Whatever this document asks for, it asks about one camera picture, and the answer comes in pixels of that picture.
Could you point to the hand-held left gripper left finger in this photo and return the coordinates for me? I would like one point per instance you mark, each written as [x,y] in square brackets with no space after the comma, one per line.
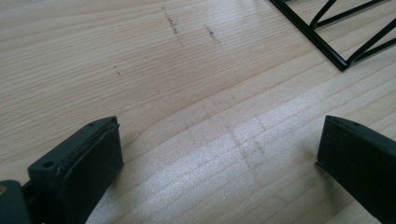
[77,168]

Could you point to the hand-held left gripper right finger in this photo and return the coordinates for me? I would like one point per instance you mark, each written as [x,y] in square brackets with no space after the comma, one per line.
[358,158]

